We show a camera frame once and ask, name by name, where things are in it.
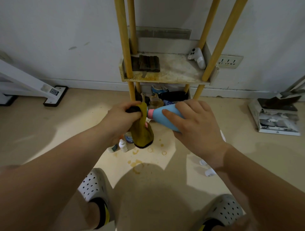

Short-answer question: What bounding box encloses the person's right hand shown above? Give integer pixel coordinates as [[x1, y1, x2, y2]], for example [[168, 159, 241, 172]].
[[162, 99, 233, 168]]

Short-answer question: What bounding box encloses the person's left hand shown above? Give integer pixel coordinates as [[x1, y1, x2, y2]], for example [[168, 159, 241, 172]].
[[100, 101, 143, 146]]

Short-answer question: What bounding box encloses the blue bottle with pink cap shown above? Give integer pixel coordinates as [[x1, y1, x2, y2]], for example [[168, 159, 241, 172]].
[[147, 104, 186, 133]]

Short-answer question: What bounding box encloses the stained yellow cloth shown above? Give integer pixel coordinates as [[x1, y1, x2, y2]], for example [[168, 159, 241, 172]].
[[129, 101, 154, 149]]

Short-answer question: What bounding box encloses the person's left forearm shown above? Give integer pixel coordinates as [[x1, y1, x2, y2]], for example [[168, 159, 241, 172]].
[[0, 124, 119, 231]]

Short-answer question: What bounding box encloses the person's right forearm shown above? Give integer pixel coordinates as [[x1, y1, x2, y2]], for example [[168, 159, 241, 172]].
[[211, 143, 305, 231]]

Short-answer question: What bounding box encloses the black bag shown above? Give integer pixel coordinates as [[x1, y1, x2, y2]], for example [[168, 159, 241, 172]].
[[158, 91, 189, 103]]

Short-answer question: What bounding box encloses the brown figurine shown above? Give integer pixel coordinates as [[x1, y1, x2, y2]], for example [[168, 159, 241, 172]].
[[149, 93, 164, 109]]

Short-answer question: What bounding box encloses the blue and white packet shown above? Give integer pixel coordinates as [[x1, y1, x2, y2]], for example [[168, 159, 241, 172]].
[[151, 85, 169, 95]]

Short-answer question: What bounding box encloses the shelf rack with yellow poles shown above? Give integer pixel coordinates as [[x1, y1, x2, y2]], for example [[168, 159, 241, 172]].
[[114, 0, 248, 101]]

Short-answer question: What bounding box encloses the white game controller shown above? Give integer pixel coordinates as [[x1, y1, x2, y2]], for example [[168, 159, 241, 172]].
[[187, 48, 207, 70]]

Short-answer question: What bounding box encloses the white perforated left clog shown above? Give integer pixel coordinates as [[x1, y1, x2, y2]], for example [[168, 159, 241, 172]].
[[78, 168, 112, 230]]

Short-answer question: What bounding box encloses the white perforated clog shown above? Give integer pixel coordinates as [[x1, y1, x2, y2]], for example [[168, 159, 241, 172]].
[[78, 168, 112, 230], [199, 194, 244, 231]]

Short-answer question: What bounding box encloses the white dustpan box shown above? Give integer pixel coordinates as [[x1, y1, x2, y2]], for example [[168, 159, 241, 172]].
[[247, 95, 302, 137]]

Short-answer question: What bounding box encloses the white perforated right clog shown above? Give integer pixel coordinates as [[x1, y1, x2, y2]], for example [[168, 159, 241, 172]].
[[199, 194, 244, 231]]

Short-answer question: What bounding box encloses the white stand with black feet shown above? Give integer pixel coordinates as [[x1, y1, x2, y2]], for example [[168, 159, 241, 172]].
[[0, 59, 69, 107]]

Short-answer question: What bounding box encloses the person's left leg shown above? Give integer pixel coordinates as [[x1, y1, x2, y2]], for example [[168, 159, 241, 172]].
[[49, 190, 116, 231]]

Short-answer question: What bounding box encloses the white wall power socket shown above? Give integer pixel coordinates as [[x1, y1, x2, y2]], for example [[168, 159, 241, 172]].
[[217, 55, 244, 69]]

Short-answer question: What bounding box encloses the grey wall vent plate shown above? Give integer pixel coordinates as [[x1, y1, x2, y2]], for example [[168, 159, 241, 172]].
[[129, 26, 192, 40]]

